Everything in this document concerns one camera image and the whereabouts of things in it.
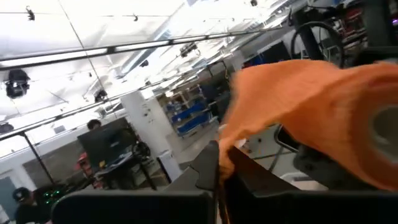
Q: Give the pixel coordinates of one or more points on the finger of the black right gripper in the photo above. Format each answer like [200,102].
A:
[320,171]
[382,54]

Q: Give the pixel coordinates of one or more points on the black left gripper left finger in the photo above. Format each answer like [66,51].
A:
[133,208]

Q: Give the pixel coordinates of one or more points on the storage shelf with blue bins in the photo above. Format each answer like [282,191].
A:
[192,119]

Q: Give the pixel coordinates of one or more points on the black ceiling spotlight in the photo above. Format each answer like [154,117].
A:
[188,49]
[100,96]
[17,85]

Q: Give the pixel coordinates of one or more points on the white cabinet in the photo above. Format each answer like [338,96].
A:
[169,166]

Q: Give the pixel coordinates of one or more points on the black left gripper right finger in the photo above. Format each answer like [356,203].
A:
[311,208]

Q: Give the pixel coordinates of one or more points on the orange elastic bandage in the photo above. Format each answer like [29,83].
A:
[295,99]

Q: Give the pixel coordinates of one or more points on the black robot station frame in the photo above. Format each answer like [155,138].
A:
[56,118]

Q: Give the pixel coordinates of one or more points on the overhead black light bar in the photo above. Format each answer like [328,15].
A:
[140,45]

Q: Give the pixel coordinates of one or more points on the person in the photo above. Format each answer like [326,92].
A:
[93,124]
[26,211]

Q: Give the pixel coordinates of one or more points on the large black screen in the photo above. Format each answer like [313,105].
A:
[105,143]

